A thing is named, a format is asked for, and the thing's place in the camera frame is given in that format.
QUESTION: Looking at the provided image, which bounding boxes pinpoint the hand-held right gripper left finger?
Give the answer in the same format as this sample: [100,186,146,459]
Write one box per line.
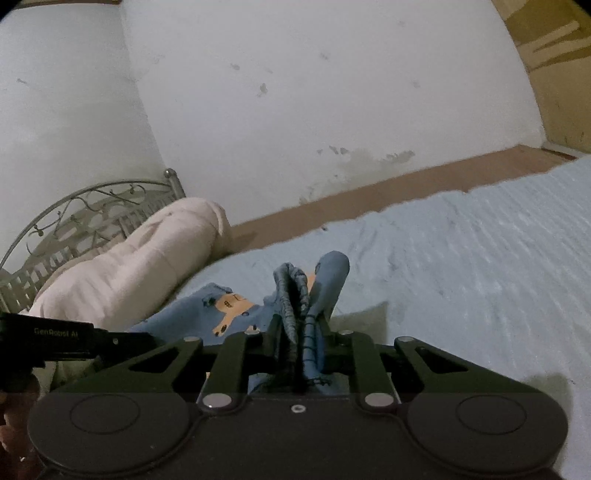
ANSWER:
[60,314,284,411]

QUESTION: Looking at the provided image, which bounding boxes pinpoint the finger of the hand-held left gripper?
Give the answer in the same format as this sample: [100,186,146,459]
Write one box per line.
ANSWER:
[95,330,157,361]

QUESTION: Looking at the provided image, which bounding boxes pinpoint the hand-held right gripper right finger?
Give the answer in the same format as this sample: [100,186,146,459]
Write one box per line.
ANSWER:
[316,316,543,411]

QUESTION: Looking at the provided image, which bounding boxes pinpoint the blue printed pants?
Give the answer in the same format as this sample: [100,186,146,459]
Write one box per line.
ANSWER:
[129,250,352,398]

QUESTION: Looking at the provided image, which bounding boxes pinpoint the person's left hand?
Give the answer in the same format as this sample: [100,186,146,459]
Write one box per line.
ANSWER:
[0,374,44,464]

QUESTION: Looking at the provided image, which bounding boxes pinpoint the cream rolled pillow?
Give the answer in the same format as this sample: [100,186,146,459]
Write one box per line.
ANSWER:
[28,197,232,329]

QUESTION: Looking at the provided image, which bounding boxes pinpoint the metal bed headboard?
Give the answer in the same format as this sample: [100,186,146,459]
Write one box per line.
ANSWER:
[0,168,186,315]

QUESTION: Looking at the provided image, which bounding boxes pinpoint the light blue bed sheet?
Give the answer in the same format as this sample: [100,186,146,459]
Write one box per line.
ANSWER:
[44,154,591,480]

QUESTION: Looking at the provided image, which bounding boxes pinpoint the brown mattress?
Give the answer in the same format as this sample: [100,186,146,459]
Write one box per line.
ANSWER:
[230,144,579,256]

